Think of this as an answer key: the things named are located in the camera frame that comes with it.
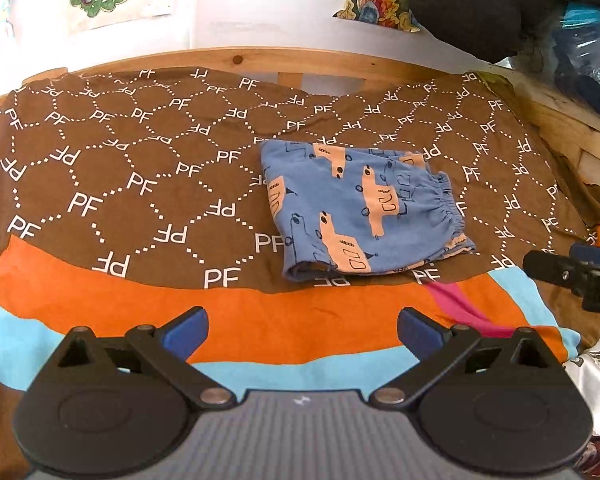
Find brown striped printed blanket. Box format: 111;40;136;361
0;66;600;480

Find blue plastic bag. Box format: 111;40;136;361
549;2;600;123

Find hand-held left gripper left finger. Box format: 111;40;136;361
54;306;237;407

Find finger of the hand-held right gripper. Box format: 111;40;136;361
522;249;600;314
569;242;600;265

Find blue car print pants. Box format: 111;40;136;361
259;139;477;282

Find wooden bed frame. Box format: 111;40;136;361
0;47;600;183

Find dark cloth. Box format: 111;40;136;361
406;0;600;59

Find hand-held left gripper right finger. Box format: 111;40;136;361
369;306;562;407

